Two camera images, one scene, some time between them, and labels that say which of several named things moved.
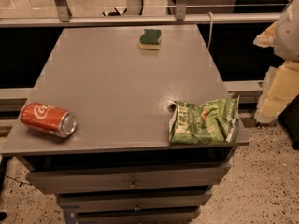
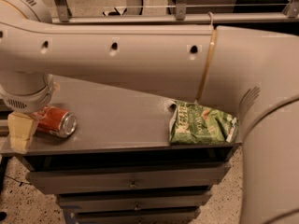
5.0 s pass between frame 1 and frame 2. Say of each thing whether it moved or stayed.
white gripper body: moved
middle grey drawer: stayed
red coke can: stayed
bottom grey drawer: stayed
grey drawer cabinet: stayed
